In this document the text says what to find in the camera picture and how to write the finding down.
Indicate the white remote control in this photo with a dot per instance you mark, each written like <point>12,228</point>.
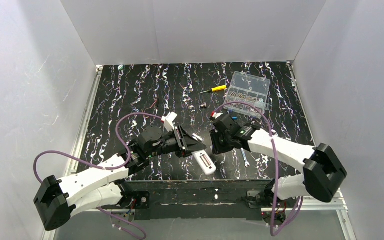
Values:
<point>204,161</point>

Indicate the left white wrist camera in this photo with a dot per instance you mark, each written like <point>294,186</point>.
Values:
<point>168,121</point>

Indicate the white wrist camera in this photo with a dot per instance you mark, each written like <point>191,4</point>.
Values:
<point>168,121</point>
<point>214,115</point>

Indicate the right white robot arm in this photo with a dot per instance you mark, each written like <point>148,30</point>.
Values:
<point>321,173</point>

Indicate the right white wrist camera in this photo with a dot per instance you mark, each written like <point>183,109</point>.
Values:
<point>214,115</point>

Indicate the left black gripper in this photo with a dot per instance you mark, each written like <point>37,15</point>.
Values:
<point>181,141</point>

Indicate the clear plastic screw box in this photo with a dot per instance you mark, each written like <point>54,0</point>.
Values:
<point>247,95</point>

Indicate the silver battery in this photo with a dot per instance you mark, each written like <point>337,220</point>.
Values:
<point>197,137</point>

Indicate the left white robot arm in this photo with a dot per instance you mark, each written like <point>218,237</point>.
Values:
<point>58,200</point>

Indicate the silver wrench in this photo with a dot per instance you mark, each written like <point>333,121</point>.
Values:
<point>246,162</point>

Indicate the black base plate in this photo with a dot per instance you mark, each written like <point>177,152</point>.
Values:
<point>194,199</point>

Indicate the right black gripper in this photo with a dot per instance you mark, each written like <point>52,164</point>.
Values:
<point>221,133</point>

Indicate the yellow handled screwdriver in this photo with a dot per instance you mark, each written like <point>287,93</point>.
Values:
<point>215,89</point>

